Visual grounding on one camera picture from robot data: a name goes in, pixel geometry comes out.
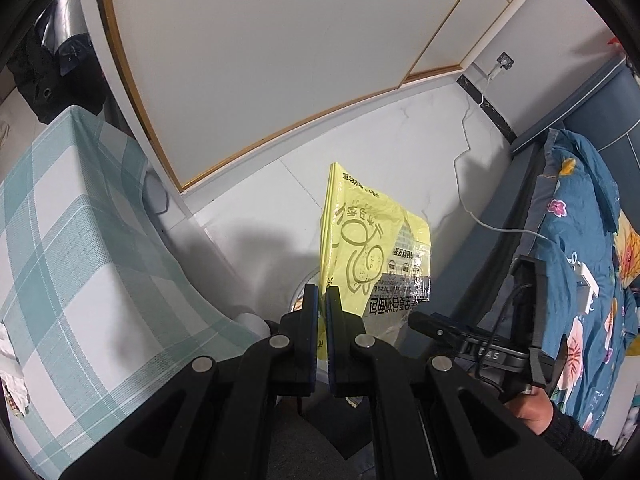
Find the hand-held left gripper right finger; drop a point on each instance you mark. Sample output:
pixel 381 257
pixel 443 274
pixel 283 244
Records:
pixel 334 325

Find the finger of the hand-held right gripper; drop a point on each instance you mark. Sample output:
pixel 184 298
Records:
pixel 440 330

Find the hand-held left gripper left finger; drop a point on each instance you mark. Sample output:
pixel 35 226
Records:
pixel 312 320

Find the white round bin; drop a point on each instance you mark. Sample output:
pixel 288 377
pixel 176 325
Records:
pixel 300 287

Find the yellow plastic packet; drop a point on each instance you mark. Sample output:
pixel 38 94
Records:
pixel 360 240

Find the white tissue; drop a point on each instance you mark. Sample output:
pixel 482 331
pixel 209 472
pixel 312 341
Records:
pixel 7 355

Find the person's right forearm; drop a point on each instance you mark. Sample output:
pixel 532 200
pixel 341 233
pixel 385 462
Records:
pixel 580 435

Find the person's right hand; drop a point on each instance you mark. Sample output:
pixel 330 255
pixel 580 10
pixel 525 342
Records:
pixel 532 412

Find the white charger plug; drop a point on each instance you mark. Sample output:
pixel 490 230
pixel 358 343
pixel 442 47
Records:
pixel 584 277

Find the blue floral quilt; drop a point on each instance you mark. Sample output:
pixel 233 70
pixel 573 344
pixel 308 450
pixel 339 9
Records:
pixel 575 200

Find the teal checked tablecloth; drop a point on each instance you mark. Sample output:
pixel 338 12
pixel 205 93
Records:
pixel 75 260

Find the white wood-trimmed sliding door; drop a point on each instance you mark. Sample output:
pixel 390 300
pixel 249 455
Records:
pixel 280 60

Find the white frilled paper liner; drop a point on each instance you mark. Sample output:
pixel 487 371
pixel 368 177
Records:
pixel 16 397

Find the silver folding umbrella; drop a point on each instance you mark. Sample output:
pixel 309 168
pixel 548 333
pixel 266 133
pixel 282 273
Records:
pixel 65 25

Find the blue-grey bed frame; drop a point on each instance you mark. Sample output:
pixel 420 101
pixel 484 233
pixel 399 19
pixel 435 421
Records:
pixel 590 105

